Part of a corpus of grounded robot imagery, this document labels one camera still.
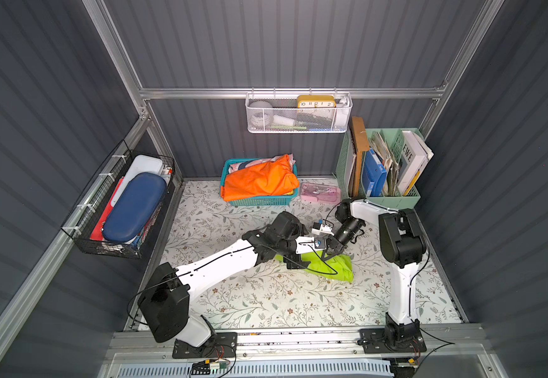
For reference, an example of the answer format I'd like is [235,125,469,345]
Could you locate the lime green shorts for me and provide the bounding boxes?
[301,251,354,283]

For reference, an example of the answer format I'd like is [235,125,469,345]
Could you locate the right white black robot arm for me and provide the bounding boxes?
[323,199,427,348]

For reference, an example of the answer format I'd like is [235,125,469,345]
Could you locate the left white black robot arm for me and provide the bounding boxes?
[138,211,316,348]

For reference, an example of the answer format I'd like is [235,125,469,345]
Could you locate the white tape roll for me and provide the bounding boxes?
[247,101,273,129]

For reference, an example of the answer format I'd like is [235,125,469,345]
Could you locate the teal plastic laundry basket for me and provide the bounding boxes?
[220,158,299,206]

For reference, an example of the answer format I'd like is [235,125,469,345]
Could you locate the pink pouch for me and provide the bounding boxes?
[299,182,341,205]

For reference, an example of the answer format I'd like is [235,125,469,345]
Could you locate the floral table mat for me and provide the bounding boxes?
[138,178,464,332]

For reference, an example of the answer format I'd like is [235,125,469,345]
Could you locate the orange garment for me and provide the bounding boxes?
[220,154,300,202]

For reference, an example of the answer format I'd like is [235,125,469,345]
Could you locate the blue folder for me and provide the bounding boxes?
[362,150,387,197]

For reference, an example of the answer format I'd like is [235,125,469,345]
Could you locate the brown cardboard board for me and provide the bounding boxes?
[350,117,370,198]

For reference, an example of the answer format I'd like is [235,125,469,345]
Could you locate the white book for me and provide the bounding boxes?
[397,131,434,196]

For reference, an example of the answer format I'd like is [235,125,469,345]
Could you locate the mint green file organizer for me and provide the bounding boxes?
[334,128,423,209]

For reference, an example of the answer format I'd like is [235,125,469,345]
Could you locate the yellow clock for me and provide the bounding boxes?
[297,94,337,109]

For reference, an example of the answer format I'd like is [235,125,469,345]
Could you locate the navy blue case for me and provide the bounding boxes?
[102,173,167,243]

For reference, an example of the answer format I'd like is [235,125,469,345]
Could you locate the white tray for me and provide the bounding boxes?
[110,154,164,207]

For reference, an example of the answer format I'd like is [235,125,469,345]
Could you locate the red folder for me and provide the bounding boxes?
[90,178,124,241]

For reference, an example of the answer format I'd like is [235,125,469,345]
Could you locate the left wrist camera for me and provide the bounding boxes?
[295,236,327,255]

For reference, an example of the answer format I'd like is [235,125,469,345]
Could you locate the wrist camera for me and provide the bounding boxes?
[295,236,327,255]
[311,220,334,236]

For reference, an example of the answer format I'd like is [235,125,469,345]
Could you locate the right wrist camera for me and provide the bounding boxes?
[311,220,334,236]

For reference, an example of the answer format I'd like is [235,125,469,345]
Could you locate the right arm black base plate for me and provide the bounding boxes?
[357,328,427,355]

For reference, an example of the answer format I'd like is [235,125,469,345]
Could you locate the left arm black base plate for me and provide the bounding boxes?
[172,332,238,359]

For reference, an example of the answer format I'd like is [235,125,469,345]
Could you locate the white wire wall basket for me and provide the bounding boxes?
[245,91,354,134]

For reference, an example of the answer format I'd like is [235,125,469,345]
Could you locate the black wire side basket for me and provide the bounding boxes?
[61,141,176,259]

